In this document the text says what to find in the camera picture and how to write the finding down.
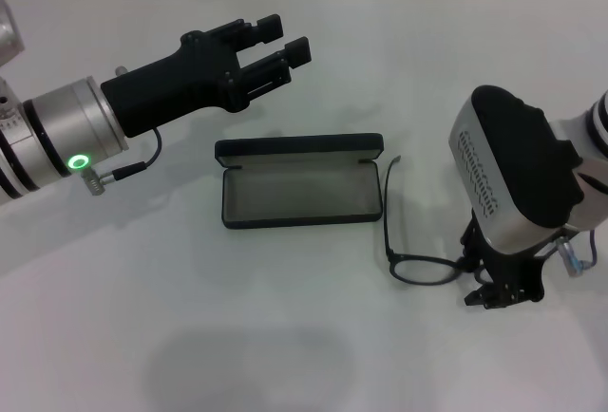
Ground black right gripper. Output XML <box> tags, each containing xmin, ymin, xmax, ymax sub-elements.
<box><xmin>457</xmin><ymin>215</ymin><xmax>548</xmax><ymax>312</ymax></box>

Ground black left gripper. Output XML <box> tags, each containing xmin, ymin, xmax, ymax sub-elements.
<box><xmin>100</xmin><ymin>12</ymin><xmax>314</xmax><ymax>139</ymax></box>

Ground blue-grey right gripper cable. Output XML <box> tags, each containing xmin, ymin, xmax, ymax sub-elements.
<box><xmin>572</xmin><ymin>229</ymin><xmax>599</xmax><ymax>272</ymax></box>

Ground black glasses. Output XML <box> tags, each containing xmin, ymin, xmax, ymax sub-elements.
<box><xmin>382</xmin><ymin>155</ymin><xmax>476</xmax><ymax>287</ymax></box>

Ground ridged silver left cable connector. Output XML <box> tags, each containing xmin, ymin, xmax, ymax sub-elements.
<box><xmin>81</xmin><ymin>166</ymin><xmax>105</xmax><ymax>198</ymax></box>

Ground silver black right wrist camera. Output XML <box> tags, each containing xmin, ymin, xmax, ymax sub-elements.
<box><xmin>448</xmin><ymin>84</ymin><xmax>586</xmax><ymax>257</ymax></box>

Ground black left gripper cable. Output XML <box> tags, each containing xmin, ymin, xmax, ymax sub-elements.
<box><xmin>101</xmin><ymin>125</ymin><xmax>163</xmax><ymax>181</ymax></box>

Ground black glasses case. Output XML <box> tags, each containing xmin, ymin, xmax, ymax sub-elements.
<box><xmin>214</xmin><ymin>132</ymin><xmax>385</xmax><ymax>232</ymax></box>

